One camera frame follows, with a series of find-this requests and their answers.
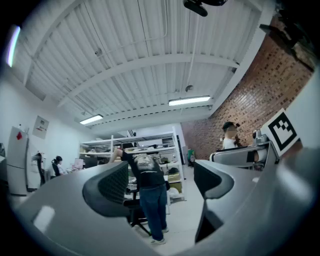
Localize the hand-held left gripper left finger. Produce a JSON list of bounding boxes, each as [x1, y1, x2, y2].
[[14, 161, 161, 256]]

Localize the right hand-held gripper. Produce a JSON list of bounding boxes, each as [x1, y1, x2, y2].
[[209, 107, 301, 171]]

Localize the ceiling light panel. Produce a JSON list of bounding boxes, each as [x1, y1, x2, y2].
[[168, 94, 212, 107], [6, 24, 21, 68], [79, 113, 104, 126]]

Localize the black head-mounted camera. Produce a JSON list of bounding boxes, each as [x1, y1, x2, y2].
[[183, 0, 229, 18]]

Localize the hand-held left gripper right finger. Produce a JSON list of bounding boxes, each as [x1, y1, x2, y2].
[[174, 147, 316, 256]]

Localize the grey wall panel box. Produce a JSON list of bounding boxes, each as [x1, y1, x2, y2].
[[31, 115, 50, 140]]

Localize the white metal shelving unit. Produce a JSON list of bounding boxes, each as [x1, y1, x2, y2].
[[79, 126, 187, 216]]

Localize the silver refrigerator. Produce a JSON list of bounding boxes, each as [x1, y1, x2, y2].
[[6, 126, 32, 196]]

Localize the black computer monitor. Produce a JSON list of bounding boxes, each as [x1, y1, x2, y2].
[[83, 156, 98, 169]]

